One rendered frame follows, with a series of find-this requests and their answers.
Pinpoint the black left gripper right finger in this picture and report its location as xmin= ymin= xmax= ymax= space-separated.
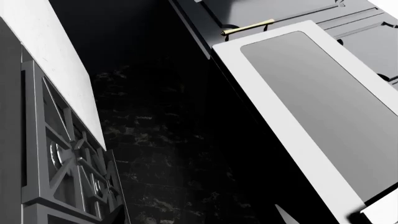
xmin=259 ymin=203 xmax=292 ymax=224

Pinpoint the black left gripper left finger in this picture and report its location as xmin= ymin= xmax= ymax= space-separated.
xmin=104 ymin=205 xmax=127 ymax=224

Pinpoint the round silver stove burner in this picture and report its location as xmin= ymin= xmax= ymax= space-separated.
xmin=49 ymin=141 xmax=75 ymax=169
xmin=92 ymin=179 xmax=108 ymax=199

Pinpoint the grey gas stove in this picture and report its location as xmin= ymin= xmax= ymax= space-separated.
xmin=0 ymin=17 xmax=131 ymax=224

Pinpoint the dark cast iron stove grate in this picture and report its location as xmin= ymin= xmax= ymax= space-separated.
xmin=21 ymin=60 xmax=125 ymax=222

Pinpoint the white microwave door with glass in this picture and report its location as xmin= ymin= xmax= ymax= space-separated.
xmin=211 ymin=19 xmax=398 ymax=224

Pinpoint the white range hood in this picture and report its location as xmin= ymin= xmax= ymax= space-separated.
xmin=0 ymin=0 xmax=108 ymax=152

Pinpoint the dark panelled cabinet door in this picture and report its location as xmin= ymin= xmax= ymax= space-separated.
xmin=317 ymin=7 xmax=398 ymax=91
xmin=169 ymin=0 xmax=379 ymax=60

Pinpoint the brass cabinet handle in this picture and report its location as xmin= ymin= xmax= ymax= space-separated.
xmin=220 ymin=19 xmax=276 ymax=37

